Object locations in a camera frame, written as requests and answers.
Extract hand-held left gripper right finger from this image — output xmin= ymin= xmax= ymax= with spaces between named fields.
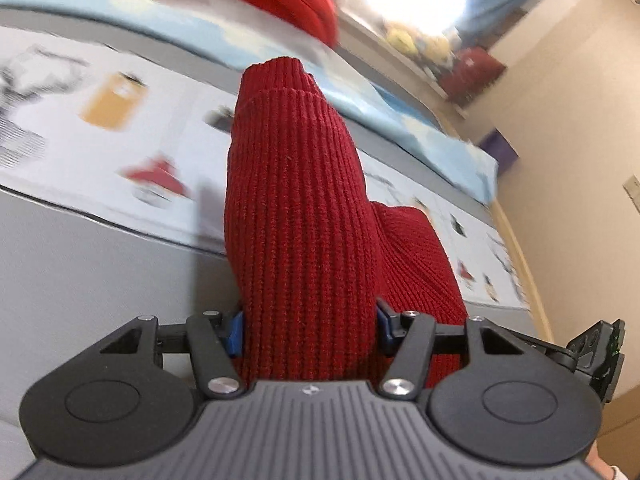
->
xmin=375 ymin=297 xmax=527 ymax=401

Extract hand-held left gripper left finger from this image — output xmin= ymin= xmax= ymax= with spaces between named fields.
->
xmin=97 ymin=310 xmax=247 ymax=401

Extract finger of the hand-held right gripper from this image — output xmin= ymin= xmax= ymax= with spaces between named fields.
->
xmin=520 ymin=334 xmax=578 ymax=368

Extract red knitted sweater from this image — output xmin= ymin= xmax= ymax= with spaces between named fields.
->
xmin=224 ymin=57 xmax=468 ymax=391

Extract grey bed cover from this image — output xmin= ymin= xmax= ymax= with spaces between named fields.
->
xmin=0 ymin=187 xmax=543 ymax=461

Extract purple box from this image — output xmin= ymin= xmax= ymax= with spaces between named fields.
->
xmin=479 ymin=129 xmax=521 ymax=167

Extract light blue blanket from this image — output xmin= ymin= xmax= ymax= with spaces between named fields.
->
xmin=0 ymin=0 xmax=500 ymax=206

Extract white printed table mat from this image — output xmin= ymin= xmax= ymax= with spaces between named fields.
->
xmin=0 ymin=25 xmax=531 ymax=308

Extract red bag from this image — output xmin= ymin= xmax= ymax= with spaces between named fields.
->
xmin=440 ymin=47 xmax=507 ymax=108

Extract yellow plush toys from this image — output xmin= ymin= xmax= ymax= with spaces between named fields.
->
xmin=386 ymin=25 xmax=453 ymax=68

